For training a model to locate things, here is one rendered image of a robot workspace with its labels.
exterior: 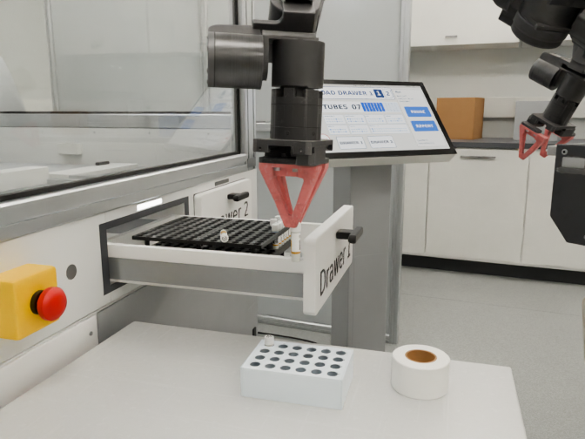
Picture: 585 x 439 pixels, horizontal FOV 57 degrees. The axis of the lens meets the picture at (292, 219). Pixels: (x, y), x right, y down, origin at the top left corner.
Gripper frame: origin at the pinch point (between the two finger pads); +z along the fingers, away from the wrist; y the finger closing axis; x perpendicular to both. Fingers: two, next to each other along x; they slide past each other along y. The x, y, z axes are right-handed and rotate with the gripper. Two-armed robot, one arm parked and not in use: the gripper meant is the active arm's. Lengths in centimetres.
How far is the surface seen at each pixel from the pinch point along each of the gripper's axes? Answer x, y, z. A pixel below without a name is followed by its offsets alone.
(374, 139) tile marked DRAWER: -9, -111, -6
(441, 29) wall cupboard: -4, -350, -78
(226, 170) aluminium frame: -35, -58, 1
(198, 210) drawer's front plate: -33, -41, 8
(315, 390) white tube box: 4.1, 1.9, 19.5
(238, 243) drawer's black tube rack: -13.5, -16.0, 7.5
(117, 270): -32.0, -11.5, 12.9
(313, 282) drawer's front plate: 0.1, -10.5, 10.5
